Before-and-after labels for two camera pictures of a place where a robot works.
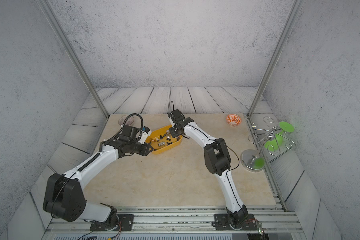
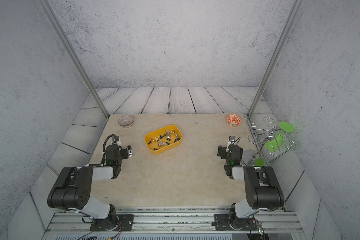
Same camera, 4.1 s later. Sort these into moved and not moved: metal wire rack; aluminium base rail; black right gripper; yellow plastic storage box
Moved: black right gripper
Not moved: metal wire rack; aluminium base rail; yellow plastic storage box
